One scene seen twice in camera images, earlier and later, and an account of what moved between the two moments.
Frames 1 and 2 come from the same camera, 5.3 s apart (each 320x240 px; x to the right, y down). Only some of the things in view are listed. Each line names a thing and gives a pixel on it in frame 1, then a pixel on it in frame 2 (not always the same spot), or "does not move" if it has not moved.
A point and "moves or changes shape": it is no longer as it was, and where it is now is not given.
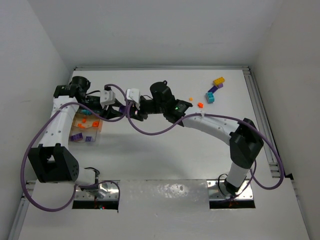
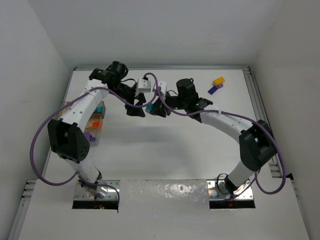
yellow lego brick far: x=218 y=81 does not move
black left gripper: x=107 y=110 -> x=135 y=102
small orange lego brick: x=95 y=123 does not move
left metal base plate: x=106 y=190 does not move
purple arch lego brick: x=122 y=108 -> x=89 y=136
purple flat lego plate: x=214 y=88 does not move
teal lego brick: x=209 y=97 moves or changes shape
